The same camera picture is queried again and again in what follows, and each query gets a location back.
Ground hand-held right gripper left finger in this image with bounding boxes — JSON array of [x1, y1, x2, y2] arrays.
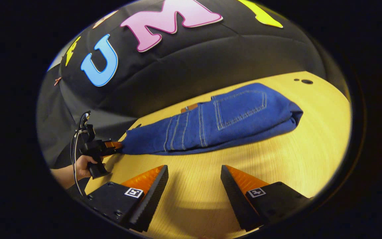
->
[[84, 165, 169, 233]]

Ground blue jeans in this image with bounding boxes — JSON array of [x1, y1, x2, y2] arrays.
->
[[121, 83, 303, 156]]

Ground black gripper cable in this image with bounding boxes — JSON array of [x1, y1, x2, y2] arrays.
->
[[70, 111, 90, 197]]

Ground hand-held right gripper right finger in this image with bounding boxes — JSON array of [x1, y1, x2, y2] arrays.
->
[[220, 165, 311, 232]]

